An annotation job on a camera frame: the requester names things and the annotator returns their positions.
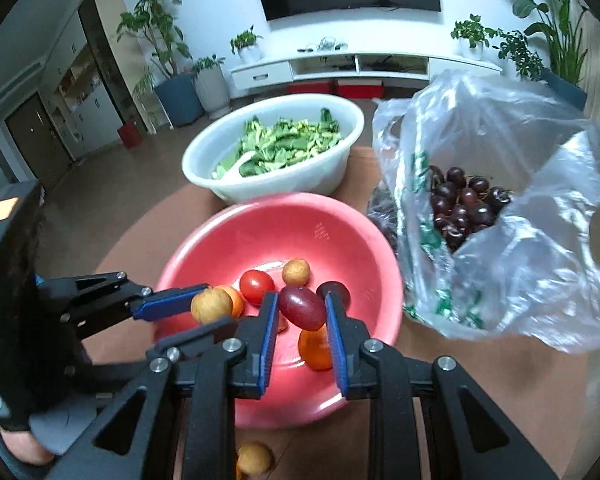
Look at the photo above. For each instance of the small plant on cabinet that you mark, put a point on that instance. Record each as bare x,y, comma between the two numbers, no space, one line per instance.
250,52

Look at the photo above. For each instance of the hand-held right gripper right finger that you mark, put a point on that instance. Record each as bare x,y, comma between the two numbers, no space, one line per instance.
336,350

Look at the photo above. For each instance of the person's left forearm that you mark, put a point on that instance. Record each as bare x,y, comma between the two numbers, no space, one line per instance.
65,422

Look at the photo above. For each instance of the chopped green vegetables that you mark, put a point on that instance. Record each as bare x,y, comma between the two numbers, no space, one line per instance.
280,145

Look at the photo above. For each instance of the red box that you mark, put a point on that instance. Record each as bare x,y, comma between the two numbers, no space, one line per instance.
360,90
310,88

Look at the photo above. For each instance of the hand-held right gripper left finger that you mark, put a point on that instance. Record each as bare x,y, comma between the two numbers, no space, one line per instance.
267,345

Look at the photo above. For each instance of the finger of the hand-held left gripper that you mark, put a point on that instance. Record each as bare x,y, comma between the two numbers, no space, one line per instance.
195,335
170,301

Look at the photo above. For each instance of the glass display cabinet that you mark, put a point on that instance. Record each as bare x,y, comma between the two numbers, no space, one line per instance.
80,90

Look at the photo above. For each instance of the red plastic basin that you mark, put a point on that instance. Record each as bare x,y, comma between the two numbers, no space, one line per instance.
280,240

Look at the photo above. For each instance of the white plastic basin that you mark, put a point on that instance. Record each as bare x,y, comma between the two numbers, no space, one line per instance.
280,185

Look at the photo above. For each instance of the tall plant in blue pot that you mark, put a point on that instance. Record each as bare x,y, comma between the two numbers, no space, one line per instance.
180,97

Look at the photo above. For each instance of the white spoon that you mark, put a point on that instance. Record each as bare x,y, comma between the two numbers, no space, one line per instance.
240,161

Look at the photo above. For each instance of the white television cabinet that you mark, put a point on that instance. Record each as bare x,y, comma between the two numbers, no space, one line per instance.
260,72

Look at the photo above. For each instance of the brown longan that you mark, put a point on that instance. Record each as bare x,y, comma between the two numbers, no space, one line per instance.
210,305
254,459
296,271

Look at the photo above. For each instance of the red grape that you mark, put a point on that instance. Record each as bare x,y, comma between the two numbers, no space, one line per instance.
300,306

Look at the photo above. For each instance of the red bin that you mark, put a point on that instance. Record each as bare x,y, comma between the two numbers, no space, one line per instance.
130,134

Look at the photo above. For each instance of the clear plastic bag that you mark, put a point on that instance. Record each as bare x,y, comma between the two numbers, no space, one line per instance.
530,270

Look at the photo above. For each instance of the bushy plant in white pot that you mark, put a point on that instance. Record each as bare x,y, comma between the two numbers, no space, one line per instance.
472,47

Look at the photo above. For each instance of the plant in white floor pot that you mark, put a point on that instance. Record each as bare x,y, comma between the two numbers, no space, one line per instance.
211,90

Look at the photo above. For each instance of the red tomato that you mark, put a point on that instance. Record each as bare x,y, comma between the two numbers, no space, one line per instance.
255,285

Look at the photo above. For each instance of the pile of dark cherries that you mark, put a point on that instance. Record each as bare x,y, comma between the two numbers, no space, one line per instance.
460,210

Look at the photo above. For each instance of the leafy green bush plant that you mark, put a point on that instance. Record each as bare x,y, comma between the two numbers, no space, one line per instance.
522,57

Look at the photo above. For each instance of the large plant in dark pot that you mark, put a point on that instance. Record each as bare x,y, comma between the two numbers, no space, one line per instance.
560,87

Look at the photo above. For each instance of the dark wooden door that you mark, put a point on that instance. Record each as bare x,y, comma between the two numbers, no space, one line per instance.
30,135

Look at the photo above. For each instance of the person's left hand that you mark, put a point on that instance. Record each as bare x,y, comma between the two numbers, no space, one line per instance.
22,447

